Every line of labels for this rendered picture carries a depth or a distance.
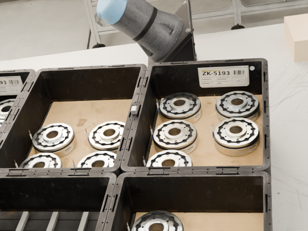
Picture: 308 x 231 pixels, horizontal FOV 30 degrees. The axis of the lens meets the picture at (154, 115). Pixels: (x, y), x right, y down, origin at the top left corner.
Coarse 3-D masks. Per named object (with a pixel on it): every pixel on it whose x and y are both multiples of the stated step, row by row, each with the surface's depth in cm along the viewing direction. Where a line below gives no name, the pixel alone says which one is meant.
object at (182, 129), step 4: (168, 128) 134; (172, 128) 134; (176, 128) 134; (180, 128) 134; (164, 132) 133; (168, 132) 134; (180, 132) 133; (184, 132) 132; (168, 136) 132; (172, 136) 132; (176, 136) 132; (180, 136) 131
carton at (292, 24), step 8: (288, 16) 186; (296, 16) 185; (304, 16) 184; (288, 24) 182; (296, 24) 181; (304, 24) 180; (288, 32) 181; (296, 32) 177; (304, 32) 177; (288, 40) 183; (296, 40) 174; (304, 40) 173; (296, 48) 175; (304, 48) 175; (296, 56) 176; (304, 56) 176
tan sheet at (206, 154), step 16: (208, 96) 148; (256, 96) 145; (208, 112) 143; (208, 128) 138; (208, 144) 133; (192, 160) 130; (208, 160) 129; (224, 160) 128; (240, 160) 127; (256, 160) 127
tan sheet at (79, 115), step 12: (60, 108) 154; (72, 108) 153; (84, 108) 152; (96, 108) 151; (108, 108) 150; (120, 108) 150; (48, 120) 150; (60, 120) 149; (72, 120) 149; (84, 120) 148; (96, 120) 147; (108, 120) 146; (120, 120) 146; (84, 132) 144; (84, 144) 140; (72, 156) 137; (84, 156) 136
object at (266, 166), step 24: (264, 72) 136; (144, 96) 135; (264, 96) 128; (264, 120) 122; (264, 144) 116; (144, 168) 115; (168, 168) 114; (192, 168) 113; (216, 168) 112; (240, 168) 111; (264, 168) 110
